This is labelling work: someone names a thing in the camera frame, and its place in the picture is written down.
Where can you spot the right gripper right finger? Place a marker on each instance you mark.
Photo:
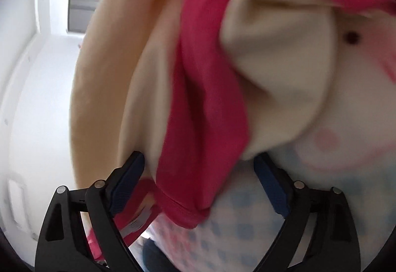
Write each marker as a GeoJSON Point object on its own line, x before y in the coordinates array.
{"type": "Point", "coordinates": [318, 232]}

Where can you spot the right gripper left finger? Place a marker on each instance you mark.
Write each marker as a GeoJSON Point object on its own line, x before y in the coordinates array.
{"type": "Point", "coordinates": [79, 232]}

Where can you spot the cream and pink shirt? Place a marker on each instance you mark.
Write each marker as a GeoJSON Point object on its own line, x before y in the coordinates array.
{"type": "Point", "coordinates": [201, 87]}

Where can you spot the person's dark jeans leg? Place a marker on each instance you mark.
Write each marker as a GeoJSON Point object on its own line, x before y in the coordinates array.
{"type": "Point", "coordinates": [154, 259]}

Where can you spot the grey door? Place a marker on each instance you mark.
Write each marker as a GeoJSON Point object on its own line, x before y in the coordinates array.
{"type": "Point", "coordinates": [79, 14]}

